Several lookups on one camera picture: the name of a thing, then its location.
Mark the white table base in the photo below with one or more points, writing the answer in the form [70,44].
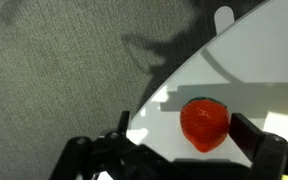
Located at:
[223,18]

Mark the red toy strawberry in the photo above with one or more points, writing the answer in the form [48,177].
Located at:
[204,125]

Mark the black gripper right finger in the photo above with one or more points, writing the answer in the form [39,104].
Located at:
[247,135]

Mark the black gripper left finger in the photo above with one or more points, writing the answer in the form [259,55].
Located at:
[124,120]

